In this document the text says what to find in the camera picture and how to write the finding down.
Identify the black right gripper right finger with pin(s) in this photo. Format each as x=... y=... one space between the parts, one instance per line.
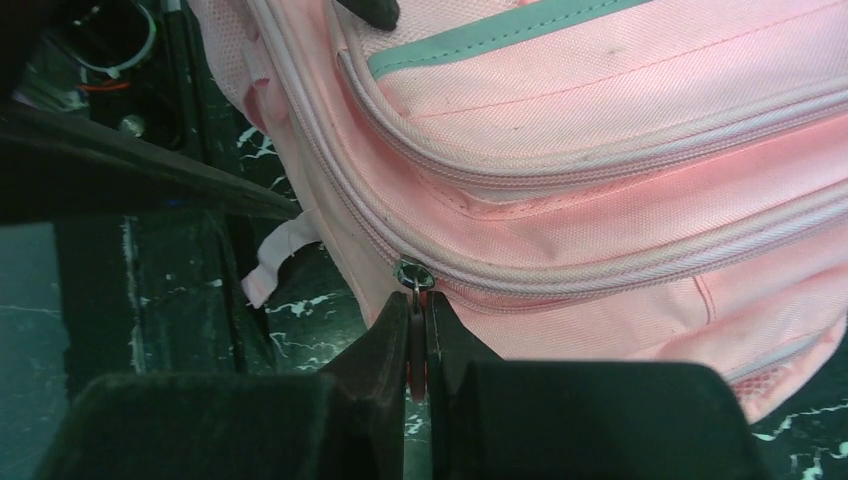
x=498 y=419

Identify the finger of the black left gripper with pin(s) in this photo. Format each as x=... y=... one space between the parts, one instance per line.
x=380 y=14
x=55 y=166

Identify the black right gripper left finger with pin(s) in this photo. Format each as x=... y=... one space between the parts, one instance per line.
x=343 y=421

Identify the pink student backpack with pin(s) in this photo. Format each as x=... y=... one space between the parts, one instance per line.
x=651 y=180

